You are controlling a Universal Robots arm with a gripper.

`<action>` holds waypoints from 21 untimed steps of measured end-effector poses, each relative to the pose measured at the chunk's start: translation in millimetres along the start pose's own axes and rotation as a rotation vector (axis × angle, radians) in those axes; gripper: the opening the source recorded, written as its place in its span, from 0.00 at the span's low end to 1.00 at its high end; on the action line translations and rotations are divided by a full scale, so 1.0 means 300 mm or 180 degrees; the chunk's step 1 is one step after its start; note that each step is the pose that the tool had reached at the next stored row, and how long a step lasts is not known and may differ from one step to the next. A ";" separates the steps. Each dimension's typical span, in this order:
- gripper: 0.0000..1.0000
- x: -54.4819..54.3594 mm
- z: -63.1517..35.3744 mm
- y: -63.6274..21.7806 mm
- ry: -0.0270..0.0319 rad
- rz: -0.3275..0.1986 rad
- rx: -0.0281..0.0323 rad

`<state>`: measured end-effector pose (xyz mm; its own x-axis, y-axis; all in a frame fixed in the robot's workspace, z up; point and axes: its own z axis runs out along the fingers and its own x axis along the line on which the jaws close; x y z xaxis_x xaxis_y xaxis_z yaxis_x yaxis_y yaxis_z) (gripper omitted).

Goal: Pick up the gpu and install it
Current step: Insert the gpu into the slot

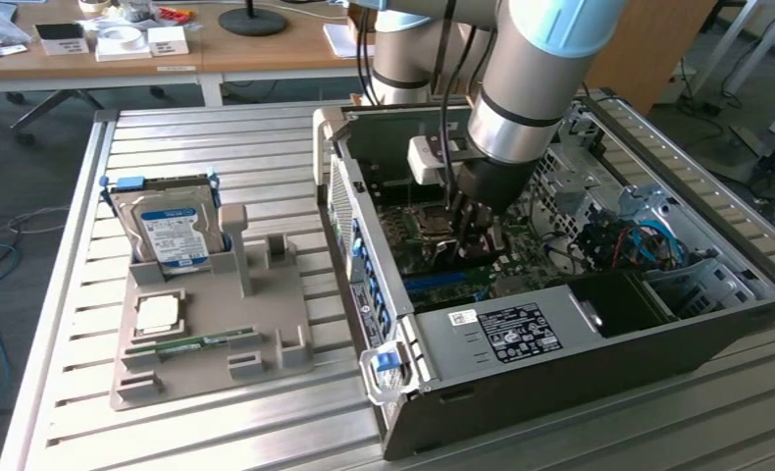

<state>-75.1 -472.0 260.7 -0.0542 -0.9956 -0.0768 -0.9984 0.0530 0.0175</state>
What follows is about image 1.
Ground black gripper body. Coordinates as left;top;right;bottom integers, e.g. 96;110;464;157
458;157;540;216

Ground black Nvidia graphics card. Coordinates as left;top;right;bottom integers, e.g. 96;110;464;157
396;239;502;276

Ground metal CPU socket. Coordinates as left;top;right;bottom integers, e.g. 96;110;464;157
404;203;458;241

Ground green Dell motherboard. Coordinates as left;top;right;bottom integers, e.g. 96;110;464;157
374;174;596;313

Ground blue expansion slot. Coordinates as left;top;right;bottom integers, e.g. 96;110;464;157
404;272;478;294

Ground perforated metal drive cage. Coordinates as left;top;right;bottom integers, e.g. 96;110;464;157
528;144;687;256

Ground grey power supply unit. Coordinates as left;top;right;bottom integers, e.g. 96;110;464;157
396;287;608;382

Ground black plastic fan shroud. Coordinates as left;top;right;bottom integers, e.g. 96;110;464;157
567;272;680;339

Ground open black PC case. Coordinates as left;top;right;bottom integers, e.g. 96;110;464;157
312;87;775;462

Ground empty metal disk bay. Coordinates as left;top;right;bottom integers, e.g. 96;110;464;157
642;257;766;320

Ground wooden cabinet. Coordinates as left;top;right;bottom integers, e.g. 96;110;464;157
580;0;720;114

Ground white paper stack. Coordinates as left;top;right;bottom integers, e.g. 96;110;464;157
323;23;378;59

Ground grey printed parts rack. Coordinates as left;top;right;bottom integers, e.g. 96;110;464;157
109;204;318;412

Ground hard disk with blue carrier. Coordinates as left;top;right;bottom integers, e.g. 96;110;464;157
99;169;232;275

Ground green RAM stick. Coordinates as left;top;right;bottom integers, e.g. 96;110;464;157
154;330;256;353

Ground silver CPU chip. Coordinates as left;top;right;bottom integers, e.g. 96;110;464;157
135;296;183;338

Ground black round lamp base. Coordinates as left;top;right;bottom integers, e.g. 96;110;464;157
218;0;290;36

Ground white labelled box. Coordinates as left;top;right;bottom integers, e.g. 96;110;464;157
146;26;190;57

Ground red small parts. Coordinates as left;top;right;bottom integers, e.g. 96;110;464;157
156;6;198;25

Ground flat white box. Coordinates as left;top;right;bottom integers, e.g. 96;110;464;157
93;36;155;63

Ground white tape roll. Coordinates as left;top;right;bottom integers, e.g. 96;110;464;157
96;26;146;50

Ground white box black top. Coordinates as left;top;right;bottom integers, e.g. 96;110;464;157
33;23;91;56

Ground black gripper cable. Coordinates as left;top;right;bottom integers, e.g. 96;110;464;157
354;0;484;197

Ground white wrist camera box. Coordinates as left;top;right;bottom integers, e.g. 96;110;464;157
404;135;487;186

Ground red disk wire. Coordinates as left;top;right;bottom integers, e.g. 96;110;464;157
608;235;632;269

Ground blue disk wire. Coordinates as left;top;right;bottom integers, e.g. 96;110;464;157
627;220;690;270

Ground black cable behind case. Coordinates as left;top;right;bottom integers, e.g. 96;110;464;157
576;80;624;104

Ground white desk leg frame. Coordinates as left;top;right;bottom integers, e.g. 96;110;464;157
684;0;775;133

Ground white floor cable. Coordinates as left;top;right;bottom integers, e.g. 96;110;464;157
0;205;68;236

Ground wooden desk white frame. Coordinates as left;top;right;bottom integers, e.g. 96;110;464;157
0;0;563;107

